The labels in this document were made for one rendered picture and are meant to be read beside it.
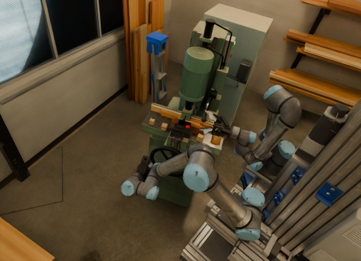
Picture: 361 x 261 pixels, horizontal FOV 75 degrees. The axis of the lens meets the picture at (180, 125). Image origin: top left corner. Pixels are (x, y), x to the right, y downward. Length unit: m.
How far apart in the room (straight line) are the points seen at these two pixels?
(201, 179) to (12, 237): 1.24
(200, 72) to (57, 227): 1.73
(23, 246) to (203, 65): 1.49
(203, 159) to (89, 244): 1.47
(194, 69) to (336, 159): 0.85
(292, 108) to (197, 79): 0.56
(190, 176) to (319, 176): 0.61
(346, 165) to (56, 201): 2.21
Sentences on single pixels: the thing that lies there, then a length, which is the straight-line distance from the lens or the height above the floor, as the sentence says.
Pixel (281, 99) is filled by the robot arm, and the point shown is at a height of 1.41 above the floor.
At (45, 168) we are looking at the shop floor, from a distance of 2.74.
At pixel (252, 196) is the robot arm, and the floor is 1.05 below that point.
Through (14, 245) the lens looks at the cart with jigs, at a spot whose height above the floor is 0.53.
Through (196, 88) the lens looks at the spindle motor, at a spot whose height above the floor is 1.27.
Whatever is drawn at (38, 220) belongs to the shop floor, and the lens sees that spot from 2.45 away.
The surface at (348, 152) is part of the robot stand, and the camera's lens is 1.18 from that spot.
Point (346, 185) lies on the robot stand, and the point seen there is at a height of 1.32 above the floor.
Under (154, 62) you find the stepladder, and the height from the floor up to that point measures 0.94.
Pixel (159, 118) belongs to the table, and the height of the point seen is 0.90.
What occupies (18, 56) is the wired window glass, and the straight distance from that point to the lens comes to 2.31.
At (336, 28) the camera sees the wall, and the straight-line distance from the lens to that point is 3.79.
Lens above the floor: 2.09
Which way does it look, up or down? 43 degrees down
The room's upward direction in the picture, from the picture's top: 11 degrees clockwise
